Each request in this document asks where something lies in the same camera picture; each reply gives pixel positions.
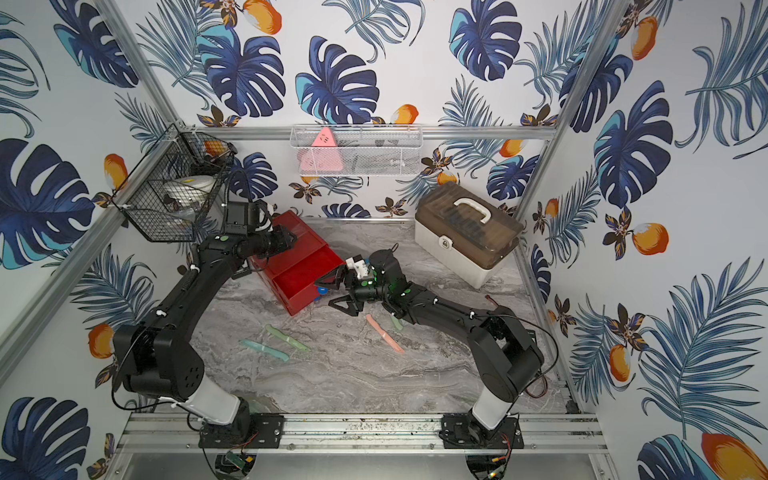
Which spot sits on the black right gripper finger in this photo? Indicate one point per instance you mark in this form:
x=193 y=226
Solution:
x=347 y=305
x=333 y=280

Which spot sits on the white storage box brown lid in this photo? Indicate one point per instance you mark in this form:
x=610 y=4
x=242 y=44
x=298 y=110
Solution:
x=465 y=233

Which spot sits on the red drawer cabinet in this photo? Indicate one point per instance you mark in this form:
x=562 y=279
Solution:
x=291 y=275

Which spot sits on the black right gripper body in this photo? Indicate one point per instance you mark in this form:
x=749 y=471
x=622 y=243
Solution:
x=365 y=289

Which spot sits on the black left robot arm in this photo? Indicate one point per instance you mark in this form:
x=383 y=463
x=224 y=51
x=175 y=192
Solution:
x=155 y=356

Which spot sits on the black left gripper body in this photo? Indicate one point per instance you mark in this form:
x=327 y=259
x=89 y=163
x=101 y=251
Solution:
x=280 y=240

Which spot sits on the black wire basket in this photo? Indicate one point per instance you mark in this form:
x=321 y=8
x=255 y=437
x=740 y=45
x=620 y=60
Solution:
x=170 y=194

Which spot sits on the pink triangle item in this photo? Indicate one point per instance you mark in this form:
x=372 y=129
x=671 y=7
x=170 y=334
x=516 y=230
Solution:
x=323 y=156

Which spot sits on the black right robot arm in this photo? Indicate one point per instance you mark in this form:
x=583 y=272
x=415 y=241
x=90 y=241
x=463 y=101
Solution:
x=505 y=355

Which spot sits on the clear wall shelf tray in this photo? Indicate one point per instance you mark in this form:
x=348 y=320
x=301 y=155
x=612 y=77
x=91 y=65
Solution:
x=368 y=150

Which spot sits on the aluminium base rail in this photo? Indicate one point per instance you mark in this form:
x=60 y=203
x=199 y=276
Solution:
x=406 y=434

